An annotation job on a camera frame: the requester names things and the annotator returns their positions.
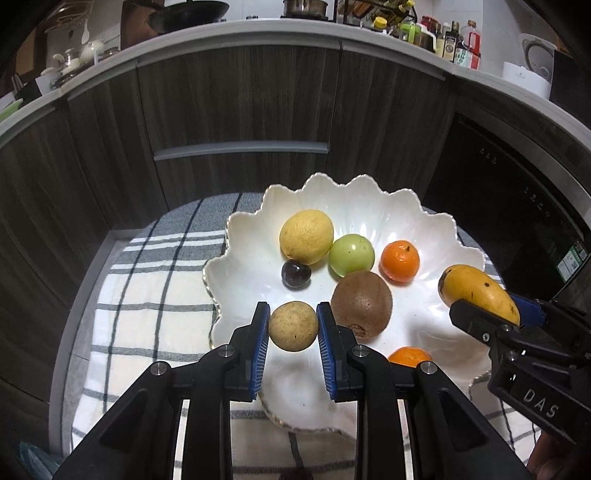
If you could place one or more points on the dark oil jug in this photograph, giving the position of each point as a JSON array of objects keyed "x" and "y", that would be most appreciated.
[{"x": 425, "y": 37}]

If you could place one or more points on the yellow mango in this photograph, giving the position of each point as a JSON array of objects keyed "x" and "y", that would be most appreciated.
[{"x": 475, "y": 290}]

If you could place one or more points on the white small appliance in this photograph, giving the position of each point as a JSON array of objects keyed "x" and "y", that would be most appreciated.
[{"x": 526, "y": 81}]

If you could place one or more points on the grey plaid cloth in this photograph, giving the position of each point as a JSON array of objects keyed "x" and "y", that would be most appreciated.
[{"x": 147, "y": 300}]

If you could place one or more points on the white rice cooker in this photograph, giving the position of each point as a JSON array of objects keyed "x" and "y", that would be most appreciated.
[{"x": 538, "y": 55}]

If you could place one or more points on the green plastic container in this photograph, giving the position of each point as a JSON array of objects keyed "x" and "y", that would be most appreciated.
[{"x": 408, "y": 33}]

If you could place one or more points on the dark purple plum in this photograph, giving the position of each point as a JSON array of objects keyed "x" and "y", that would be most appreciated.
[{"x": 296, "y": 274}]

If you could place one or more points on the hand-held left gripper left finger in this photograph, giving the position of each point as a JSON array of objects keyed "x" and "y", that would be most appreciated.
[{"x": 260, "y": 355}]

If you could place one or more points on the tan round fruit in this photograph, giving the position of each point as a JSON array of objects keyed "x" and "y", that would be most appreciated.
[{"x": 293, "y": 326}]

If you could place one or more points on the stainless steel pot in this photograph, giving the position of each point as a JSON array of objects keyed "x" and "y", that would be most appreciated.
[{"x": 304, "y": 7}]

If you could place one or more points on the brown cutting board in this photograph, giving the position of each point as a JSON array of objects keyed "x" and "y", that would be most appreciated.
[{"x": 136, "y": 23}]

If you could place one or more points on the yellow lid jar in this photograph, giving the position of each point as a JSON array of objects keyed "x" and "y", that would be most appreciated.
[{"x": 379, "y": 25}]

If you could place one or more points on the dark wood kitchen cabinet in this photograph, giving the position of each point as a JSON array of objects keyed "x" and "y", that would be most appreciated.
[{"x": 231, "y": 92}]

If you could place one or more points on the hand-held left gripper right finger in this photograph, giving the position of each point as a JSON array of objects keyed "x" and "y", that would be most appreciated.
[{"x": 326, "y": 355}]

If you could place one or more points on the black wok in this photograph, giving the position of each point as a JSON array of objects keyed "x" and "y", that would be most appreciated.
[{"x": 189, "y": 11}]

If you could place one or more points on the dark bottle tan label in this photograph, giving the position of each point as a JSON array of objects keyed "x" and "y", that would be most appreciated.
[{"x": 451, "y": 44}]

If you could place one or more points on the yellow lemon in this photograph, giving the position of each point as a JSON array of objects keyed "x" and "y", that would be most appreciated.
[{"x": 307, "y": 235}]

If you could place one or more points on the brown kiwi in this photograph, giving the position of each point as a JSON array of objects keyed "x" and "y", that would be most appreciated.
[{"x": 362, "y": 304}]

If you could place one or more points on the green label bottle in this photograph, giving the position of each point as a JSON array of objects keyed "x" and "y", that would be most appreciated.
[{"x": 461, "y": 55}]

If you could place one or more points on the white scalloped bowl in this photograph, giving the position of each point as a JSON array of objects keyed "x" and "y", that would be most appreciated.
[{"x": 258, "y": 277}]

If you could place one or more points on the white teapot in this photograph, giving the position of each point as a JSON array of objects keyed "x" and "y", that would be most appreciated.
[{"x": 92, "y": 50}]

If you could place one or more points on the orange tangerine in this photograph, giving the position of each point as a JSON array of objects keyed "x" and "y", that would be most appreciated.
[
  {"x": 408, "y": 356},
  {"x": 400, "y": 261}
]

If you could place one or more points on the green white sticker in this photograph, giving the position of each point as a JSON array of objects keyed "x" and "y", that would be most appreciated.
[{"x": 572, "y": 258}]

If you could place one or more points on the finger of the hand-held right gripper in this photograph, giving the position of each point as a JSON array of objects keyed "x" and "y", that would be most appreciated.
[
  {"x": 480, "y": 321},
  {"x": 531, "y": 310}
]

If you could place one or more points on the green round fruit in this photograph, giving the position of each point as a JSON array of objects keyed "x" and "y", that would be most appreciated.
[{"x": 351, "y": 255}]

